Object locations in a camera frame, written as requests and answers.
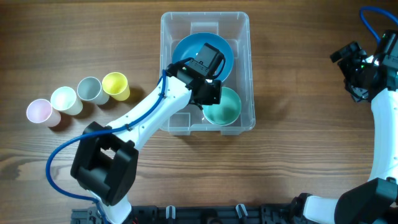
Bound clear plastic storage container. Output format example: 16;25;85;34
160;12;256;135

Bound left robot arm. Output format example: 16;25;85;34
70;63;221;223

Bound yellow cup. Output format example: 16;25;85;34
102;72;130;101

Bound light green cup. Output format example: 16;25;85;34
50;86;83;116

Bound pink cup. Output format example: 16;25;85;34
26;99;61;128

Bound dark blue bowl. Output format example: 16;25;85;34
172;32;234;82

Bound grey cup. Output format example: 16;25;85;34
76;77;109;105

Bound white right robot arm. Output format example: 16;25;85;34
291;32;397;223

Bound small mint green bowl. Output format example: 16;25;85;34
203;86;242;126

